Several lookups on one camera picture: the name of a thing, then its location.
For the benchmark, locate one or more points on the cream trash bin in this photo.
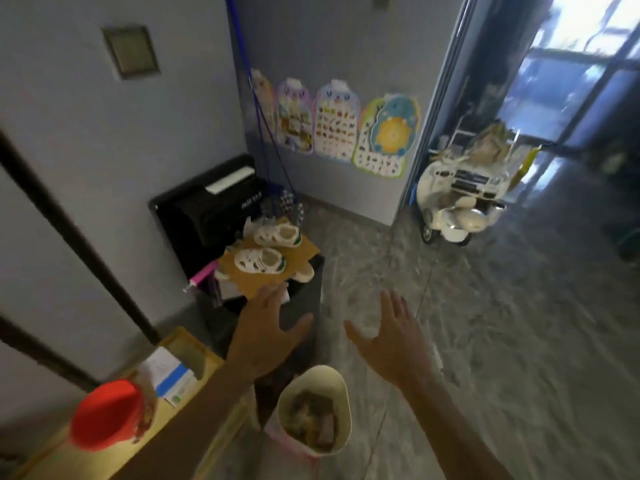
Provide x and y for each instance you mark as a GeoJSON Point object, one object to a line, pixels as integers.
{"type": "Point", "coordinates": [330, 379]}

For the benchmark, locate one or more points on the pink white pen tool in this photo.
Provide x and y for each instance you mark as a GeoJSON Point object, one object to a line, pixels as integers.
{"type": "Point", "coordinates": [202, 277]}

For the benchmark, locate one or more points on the bronze wall switch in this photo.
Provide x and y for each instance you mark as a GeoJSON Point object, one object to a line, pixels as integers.
{"type": "Point", "coordinates": [131, 52]}

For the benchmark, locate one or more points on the checkered cloth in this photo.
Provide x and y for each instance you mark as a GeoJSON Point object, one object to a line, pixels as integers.
{"type": "Point", "coordinates": [286, 204]}

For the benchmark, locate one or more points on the white child sandal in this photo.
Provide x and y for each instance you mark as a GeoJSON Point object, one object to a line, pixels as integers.
{"type": "Point", "coordinates": [260, 259]}
{"type": "Point", "coordinates": [303, 274]}
{"type": "Point", "coordinates": [227, 287]}
{"type": "Point", "coordinates": [277, 234]}

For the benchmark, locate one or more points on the blue picture grid wall chart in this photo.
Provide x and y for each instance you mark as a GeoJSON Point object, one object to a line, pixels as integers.
{"type": "Point", "coordinates": [336, 122]}

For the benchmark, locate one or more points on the yellow container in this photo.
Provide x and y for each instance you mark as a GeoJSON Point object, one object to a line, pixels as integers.
{"type": "Point", "coordinates": [530, 162]}

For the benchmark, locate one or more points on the person's left hand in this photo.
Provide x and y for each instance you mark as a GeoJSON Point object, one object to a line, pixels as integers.
{"type": "Point", "coordinates": [260, 339]}

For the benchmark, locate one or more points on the red plastic bowl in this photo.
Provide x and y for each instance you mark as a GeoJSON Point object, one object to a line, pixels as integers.
{"type": "Point", "coordinates": [105, 414]}

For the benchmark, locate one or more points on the person's right hand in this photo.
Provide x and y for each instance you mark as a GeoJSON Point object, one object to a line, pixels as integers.
{"type": "Point", "coordinates": [395, 349]}

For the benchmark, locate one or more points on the green sun wall chart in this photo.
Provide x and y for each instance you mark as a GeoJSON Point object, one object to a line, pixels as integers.
{"type": "Point", "coordinates": [387, 137]}

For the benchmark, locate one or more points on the white toy car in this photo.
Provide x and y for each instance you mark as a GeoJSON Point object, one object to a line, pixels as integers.
{"type": "Point", "coordinates": [475, 182]}

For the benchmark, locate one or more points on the beige bag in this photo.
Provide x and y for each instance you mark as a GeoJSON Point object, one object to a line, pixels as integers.
{"type": "Point", "coordinates": [492, 144]}

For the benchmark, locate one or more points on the orange wall chart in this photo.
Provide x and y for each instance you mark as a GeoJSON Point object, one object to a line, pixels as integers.
{"type": "Point", "coordinates": [262, 104]}

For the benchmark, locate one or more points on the brown cardboard sheet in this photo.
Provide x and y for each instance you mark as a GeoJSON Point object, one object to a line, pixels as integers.
{"type": "Point", "coordinates": [250, 284]}

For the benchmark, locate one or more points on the person's right forearm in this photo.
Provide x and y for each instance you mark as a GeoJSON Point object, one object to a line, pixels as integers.
{"type": "Point", "coordinates": [450, 434]}

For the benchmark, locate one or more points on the glass door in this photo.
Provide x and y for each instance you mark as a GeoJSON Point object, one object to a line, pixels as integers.
{"type": "Point", "coordinates": [575, 44]}

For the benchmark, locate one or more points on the white toy scooter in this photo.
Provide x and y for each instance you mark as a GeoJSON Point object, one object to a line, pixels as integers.
{"type": "Point", "coordinates": [460, 222]}

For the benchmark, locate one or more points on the purple wall chart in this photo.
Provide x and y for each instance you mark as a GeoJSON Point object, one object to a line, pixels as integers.
{"type": "Point", "coordinates": [295, 117]}

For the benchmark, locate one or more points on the person's left forearm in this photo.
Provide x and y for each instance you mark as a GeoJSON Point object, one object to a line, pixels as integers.
{"type": "Point", "coordinates": [190, 429]}

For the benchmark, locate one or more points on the yellow wooden stool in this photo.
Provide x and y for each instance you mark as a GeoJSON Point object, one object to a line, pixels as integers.
{"type": "Point", "coordinates": [192, 352]}

